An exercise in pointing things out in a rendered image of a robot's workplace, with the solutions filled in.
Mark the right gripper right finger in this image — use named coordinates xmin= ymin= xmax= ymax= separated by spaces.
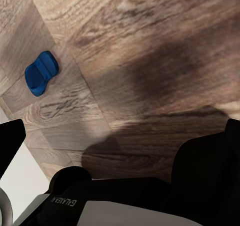
xmin=224 ymin=119 xmax=240 ymax=159

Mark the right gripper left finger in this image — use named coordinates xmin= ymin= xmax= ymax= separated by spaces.
xmin=0 ymin=119 xmax=26 ymax=178

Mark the sandal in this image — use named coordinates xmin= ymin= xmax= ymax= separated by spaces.
xmin=24 ymin=51 xmax=59 ymax=97

